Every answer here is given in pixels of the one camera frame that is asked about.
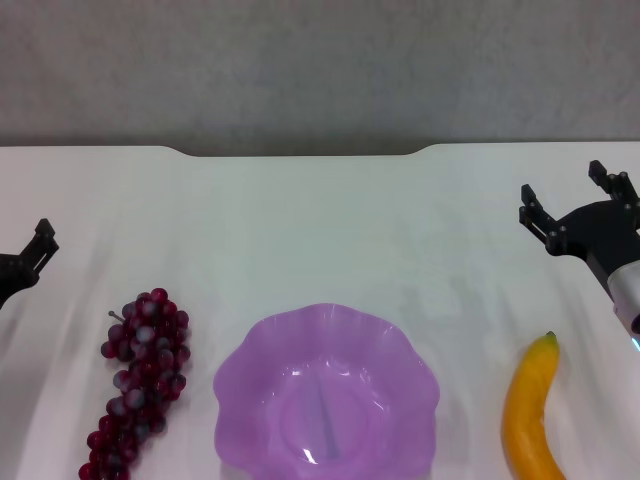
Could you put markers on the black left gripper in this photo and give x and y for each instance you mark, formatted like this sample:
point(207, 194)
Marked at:
point(12, 275)

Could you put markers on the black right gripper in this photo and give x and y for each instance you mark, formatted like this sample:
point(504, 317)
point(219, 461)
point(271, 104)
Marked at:
point(600, 230)

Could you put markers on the red artificial grape bunch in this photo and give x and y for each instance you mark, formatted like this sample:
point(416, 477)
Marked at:
point(150, 350)

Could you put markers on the yellow artificial banana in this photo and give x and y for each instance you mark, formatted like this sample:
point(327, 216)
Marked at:
point(525, 410)

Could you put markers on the purple wavy plastic plate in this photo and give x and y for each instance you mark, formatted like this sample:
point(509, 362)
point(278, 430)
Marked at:
point(350, 350)

